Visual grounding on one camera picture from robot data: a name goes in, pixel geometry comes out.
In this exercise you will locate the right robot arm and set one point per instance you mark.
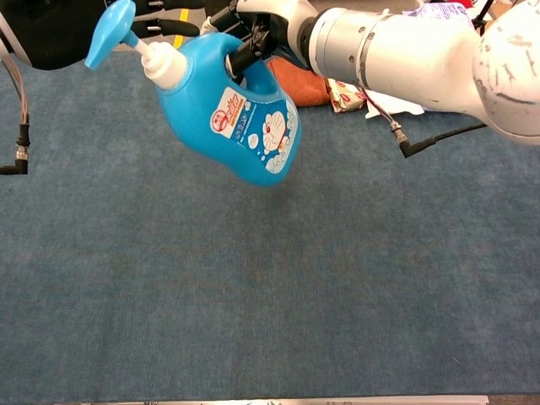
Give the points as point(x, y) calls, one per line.
point(401, 46)

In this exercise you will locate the lavender and cream tissue pack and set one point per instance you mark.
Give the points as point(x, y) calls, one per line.
point(439, 8)

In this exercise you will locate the black tripod stand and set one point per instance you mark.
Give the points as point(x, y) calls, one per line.
point(483, 14)

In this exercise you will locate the blue detergent pump bottle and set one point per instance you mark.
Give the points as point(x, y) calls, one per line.
point(198, 109)

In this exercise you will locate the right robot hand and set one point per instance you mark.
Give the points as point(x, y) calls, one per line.
point(274, 25)

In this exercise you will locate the white wipes pack blue label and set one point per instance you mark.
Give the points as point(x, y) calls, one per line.
point(392, 107)

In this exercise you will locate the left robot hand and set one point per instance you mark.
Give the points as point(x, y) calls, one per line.
point(50, 34)

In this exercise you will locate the aluminium table edge rail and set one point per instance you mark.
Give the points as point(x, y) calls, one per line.
point(274, 401)

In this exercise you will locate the cardboard box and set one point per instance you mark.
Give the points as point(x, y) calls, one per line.
point(502, 8)

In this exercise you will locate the cream red-print snack pack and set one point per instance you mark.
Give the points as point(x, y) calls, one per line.
point(346, 97)

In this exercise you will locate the brown folded towel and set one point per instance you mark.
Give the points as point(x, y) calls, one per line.
point(299, 86)

